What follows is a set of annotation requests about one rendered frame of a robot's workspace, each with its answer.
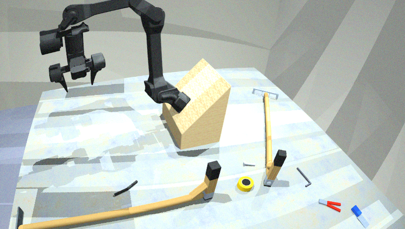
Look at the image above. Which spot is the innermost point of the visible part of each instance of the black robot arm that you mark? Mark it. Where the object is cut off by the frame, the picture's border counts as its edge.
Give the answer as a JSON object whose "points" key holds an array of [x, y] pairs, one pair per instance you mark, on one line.
{"points": [[152, 18]]}

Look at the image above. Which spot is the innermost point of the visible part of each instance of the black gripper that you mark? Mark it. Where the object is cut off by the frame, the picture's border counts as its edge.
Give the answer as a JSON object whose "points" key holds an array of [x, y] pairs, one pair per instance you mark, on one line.
{"points": [[56, 72]]}

